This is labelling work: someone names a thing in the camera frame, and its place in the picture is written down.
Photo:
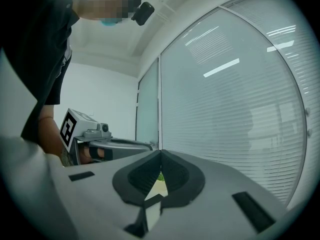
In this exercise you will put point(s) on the person's left forearm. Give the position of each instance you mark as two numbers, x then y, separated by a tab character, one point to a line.
48	134

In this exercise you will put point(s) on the person's head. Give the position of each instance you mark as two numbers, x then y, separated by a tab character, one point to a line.
102	1

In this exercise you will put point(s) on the narrow frosted glass door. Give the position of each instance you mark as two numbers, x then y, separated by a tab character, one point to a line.
148	109

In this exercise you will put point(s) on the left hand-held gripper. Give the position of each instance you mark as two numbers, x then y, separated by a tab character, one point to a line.
75	124

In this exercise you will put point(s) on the curved glass panel with blinds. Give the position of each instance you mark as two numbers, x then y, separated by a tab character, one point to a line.
295	34

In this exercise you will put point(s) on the black head-mounted camera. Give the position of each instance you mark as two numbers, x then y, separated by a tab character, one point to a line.
143	12

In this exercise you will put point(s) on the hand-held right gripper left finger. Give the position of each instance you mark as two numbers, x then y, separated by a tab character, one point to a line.
100	194

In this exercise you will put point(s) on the person's left hand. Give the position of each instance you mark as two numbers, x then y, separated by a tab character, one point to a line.
85	155

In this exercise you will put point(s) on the person's black shirt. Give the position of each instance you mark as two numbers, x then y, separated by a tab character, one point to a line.
32	59

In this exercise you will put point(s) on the large glass panel with blinds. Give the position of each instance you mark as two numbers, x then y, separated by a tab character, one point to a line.
225	104

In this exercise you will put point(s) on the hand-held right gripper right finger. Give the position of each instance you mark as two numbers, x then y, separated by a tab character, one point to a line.
215	209

